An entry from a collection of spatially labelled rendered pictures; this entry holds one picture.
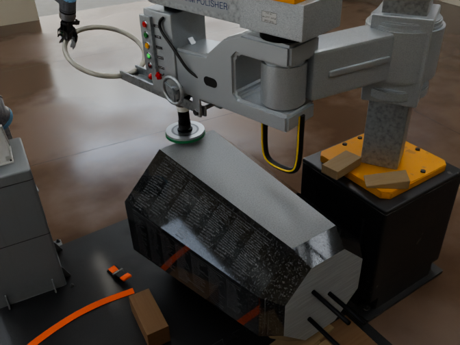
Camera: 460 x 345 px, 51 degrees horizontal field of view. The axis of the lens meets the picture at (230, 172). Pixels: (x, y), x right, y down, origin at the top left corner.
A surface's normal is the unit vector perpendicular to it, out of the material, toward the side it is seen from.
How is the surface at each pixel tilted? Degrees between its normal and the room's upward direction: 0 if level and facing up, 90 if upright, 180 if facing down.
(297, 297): 90
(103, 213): 0
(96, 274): 0
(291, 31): 90
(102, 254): 0
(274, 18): 90
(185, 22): 90
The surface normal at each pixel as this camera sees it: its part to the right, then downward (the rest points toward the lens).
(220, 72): -0.68, 0.42
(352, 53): 0.47, 0.47
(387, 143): -0.44, 0.51
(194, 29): 0.73, 0.36
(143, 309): -0.03, -0.83
